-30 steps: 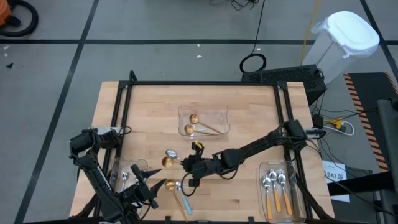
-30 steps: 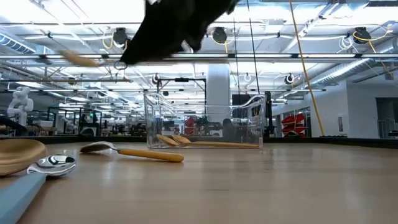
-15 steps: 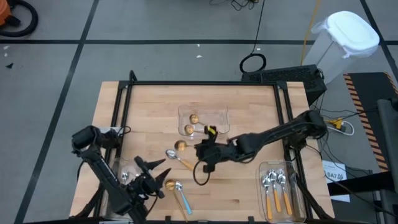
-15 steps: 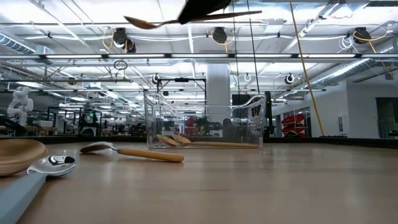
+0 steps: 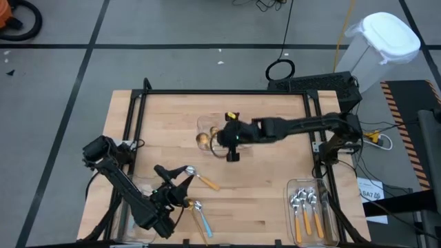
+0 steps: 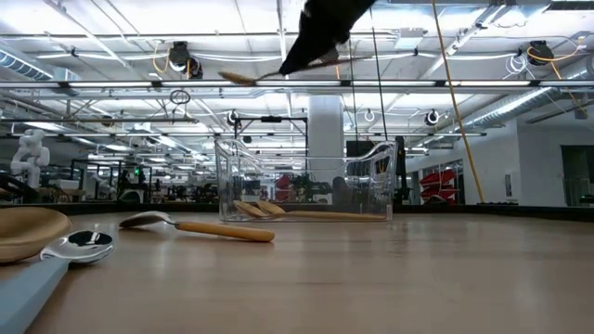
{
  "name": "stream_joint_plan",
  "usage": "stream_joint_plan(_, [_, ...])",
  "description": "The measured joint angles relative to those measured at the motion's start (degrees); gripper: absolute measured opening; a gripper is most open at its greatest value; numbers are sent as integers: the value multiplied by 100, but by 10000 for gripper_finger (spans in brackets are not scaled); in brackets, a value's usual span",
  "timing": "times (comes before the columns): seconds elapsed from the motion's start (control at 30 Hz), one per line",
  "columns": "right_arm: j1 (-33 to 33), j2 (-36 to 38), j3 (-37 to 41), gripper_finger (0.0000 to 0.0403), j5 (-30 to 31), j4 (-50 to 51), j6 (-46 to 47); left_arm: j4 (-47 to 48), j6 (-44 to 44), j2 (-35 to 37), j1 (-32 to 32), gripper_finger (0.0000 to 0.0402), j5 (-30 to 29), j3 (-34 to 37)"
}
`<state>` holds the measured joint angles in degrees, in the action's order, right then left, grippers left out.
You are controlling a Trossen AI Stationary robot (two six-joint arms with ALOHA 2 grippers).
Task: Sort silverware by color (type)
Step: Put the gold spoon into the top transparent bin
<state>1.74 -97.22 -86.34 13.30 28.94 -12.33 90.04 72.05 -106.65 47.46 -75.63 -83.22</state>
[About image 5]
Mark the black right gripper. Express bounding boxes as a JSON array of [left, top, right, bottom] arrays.
[[216, 111, 258, 163]]

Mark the translucent bin with white lid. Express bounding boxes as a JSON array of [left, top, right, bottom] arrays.
[[334, 12, 422, 94]]

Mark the orange shop vacuum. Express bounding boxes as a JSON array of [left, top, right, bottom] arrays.
[[0, 0, 15, 30]]

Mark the black mat with hazard stripes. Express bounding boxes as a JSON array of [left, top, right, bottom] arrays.
[[380, 79, 441, 191]]

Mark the yellow cable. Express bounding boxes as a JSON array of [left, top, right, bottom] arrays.
[[332, 0, 356, 73]]

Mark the black vacuum hose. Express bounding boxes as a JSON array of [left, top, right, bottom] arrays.
[[0, 0, 43, 42]]

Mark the yellow power connector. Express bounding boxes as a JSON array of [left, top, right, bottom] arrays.
[[364, 130, 382, 144]]

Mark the white paper sheet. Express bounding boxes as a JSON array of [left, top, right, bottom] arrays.
[[356, 176, 389, 225]]

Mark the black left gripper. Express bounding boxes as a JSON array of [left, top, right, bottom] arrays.
[[149, 164, 196, 211]]

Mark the black metal beam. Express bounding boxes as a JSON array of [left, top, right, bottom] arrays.
[[361, 188, 441, 218]]

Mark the blue-handled silver spoon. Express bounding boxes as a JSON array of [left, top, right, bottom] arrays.
[[194, 200, 214, 238]]

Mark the black floor cable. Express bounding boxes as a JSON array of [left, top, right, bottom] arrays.
[[264, 0, 296, 82]]

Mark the clear plastic bin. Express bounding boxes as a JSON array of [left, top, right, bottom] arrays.
[[119, 174, 166, 245], [283, 177, 340, 248], [195, 114, 258, 156]]

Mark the black aluminium rig frame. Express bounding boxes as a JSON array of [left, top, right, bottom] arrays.
[[77, 77, 371, 248]]

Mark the yellow-handled silver spoon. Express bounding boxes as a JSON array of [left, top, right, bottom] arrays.
[[297, 187, 313, 236], [289, 194, 303, 245], [185, 165, 221, 192], [307, 190, 325, 240]]

